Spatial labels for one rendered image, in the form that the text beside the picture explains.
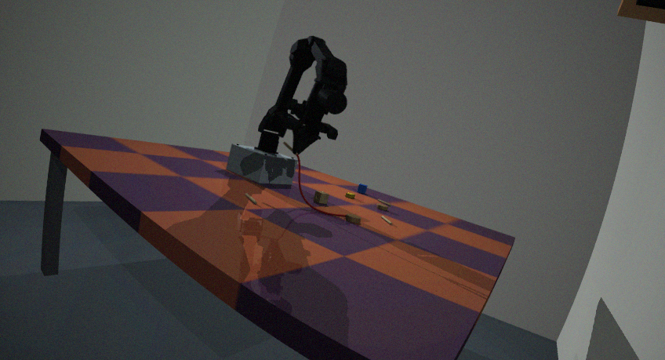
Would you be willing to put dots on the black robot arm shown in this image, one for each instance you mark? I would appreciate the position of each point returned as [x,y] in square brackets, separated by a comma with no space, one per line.
[328,91]

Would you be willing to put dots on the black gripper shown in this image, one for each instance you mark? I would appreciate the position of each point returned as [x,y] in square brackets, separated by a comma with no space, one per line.
[306,129]

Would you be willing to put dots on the light brown wooden block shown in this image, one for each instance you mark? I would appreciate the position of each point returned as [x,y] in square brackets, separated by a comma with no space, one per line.
[321,197]

